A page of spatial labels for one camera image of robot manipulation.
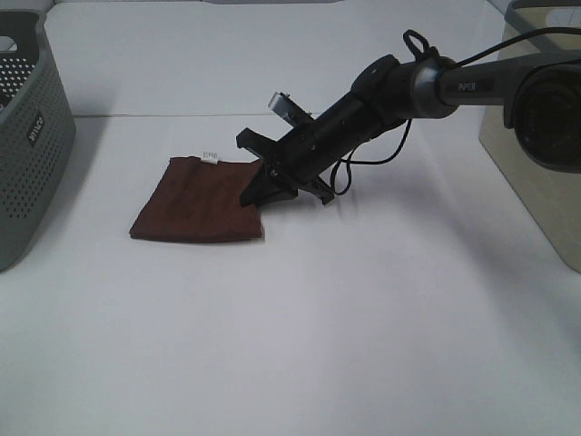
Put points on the white plastic bin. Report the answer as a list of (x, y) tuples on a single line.
[(547, 128)]

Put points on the grey perforated plastic basket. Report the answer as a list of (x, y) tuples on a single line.
[(37, 131)]

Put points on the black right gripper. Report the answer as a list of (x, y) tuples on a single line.
[(294, 163)]

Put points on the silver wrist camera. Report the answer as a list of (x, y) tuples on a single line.
[(282, 105)]

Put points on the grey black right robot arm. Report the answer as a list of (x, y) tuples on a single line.
[(434, 88)]

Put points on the brown towel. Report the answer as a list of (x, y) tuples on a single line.
[(199, 202)]

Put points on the white towel care label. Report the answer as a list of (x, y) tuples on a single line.
[(209, 157)]

